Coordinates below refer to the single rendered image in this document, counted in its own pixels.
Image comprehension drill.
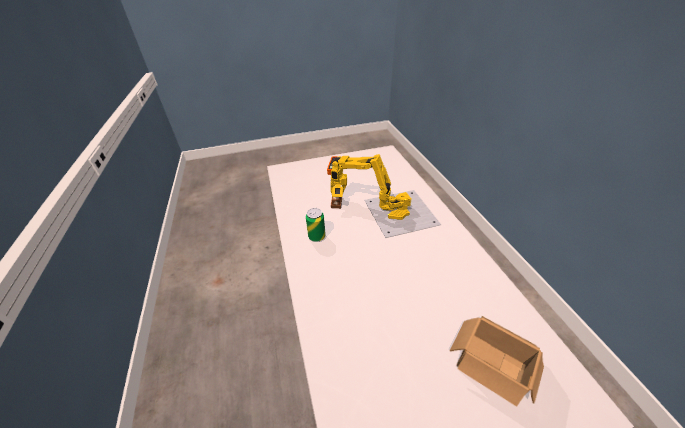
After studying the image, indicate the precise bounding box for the green drink can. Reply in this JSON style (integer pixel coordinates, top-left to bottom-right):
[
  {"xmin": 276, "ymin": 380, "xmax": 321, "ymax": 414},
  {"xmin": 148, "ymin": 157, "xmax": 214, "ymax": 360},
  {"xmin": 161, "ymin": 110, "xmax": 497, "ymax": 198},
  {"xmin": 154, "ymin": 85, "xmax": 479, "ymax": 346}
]
[{"xmin": 305, "ymin": 208, "xmax": 326, "ymax": 242}]

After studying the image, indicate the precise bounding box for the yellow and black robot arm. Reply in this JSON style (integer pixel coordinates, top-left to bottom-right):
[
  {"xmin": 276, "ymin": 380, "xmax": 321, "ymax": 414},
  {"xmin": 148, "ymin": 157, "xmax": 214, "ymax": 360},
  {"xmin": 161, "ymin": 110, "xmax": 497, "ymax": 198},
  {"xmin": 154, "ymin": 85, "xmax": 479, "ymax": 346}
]
[{"xmin": 331, "ymin": 154, "xmax": 410, "ymax": 220}]

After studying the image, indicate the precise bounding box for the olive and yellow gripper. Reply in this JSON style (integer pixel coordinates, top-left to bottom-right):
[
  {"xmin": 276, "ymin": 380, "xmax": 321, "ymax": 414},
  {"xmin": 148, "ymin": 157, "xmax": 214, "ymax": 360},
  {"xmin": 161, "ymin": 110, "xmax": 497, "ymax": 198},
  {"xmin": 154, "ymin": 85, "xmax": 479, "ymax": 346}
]
[{"xmin": 330, "ymin": 173, "xmax": 347, "ymax": 197}]

